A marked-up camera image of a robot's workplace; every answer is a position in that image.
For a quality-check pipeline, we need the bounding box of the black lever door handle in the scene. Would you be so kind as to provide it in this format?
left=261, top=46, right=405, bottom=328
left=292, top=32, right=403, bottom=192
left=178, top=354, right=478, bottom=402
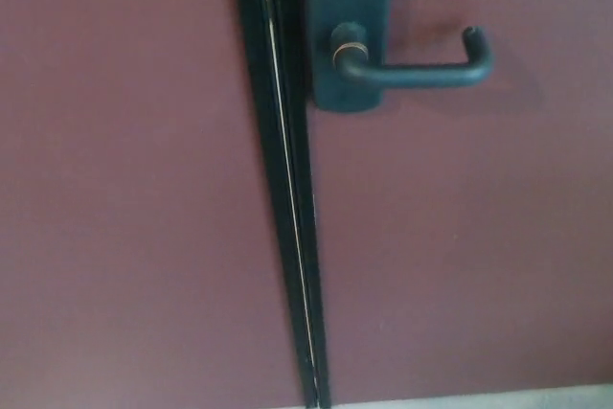
left=329, top=21, right=495, bottom=91

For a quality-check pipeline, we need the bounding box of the black door edge strip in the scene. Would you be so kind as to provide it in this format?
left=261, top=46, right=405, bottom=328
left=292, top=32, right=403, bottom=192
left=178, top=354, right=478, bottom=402
left=228, top=0, right=333, bottom=409

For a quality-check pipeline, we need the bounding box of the maroon door leaf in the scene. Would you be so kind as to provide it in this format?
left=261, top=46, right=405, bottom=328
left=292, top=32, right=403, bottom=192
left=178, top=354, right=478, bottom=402
left=282, top=0, right=613, bottom=404
left=0, top=0, right=308, bottom=409

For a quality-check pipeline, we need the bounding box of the black handle backplate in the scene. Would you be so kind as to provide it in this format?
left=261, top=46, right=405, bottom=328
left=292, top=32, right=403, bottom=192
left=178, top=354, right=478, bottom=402
left=302, top=0, right=396, bottom=114

